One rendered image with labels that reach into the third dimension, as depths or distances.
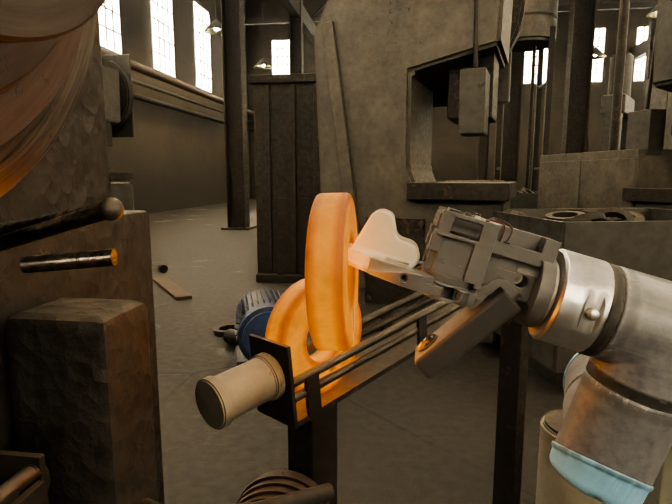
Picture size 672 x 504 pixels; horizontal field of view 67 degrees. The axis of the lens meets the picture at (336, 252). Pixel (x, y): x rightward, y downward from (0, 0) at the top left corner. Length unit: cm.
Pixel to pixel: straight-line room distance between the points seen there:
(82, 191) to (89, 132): 8
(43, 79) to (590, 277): 45
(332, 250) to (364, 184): 248
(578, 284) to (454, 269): 11
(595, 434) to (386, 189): 242
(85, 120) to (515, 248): 54
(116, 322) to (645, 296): 46
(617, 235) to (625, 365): 182
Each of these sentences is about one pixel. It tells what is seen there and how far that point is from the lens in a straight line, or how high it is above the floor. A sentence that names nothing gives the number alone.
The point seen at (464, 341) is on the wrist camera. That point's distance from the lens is 51.
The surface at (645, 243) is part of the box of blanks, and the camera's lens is 242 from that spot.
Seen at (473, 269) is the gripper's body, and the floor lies 84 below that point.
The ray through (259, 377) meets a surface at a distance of 62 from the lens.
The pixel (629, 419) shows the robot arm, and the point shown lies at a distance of 55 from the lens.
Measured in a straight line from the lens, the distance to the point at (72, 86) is 46.
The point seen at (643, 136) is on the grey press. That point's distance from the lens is 406.
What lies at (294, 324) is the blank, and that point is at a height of 74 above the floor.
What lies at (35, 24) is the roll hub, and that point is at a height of 99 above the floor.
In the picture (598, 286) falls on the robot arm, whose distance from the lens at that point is 50.
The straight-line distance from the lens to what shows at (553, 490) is 96.
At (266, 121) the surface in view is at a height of 138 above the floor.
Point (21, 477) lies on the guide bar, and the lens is 44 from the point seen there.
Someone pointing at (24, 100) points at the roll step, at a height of 97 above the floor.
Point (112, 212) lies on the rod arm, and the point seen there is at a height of 90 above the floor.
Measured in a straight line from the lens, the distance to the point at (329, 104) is 302.
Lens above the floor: 92
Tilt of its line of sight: 8 degrees down
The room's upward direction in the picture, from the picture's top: straight up
